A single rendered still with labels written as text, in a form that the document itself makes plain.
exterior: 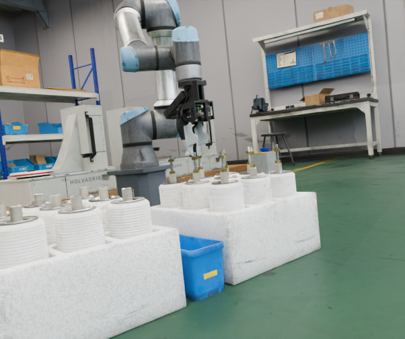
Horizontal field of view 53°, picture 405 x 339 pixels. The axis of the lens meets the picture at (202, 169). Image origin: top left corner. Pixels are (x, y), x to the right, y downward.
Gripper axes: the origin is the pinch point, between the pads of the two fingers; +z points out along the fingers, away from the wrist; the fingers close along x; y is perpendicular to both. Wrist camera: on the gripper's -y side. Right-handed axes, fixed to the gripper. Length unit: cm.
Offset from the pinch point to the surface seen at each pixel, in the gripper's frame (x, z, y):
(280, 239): 11.9, 27.2, 20.0
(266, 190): 11.6, 13.3, 17.1
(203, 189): -1.6, 11.1, 5.0
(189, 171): 195, 22, -247
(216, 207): -4.6, 15.5, 13.0
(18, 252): -56, 14, 17
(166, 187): -4.3, 10.4, -9.2
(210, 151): 248, 4, -269
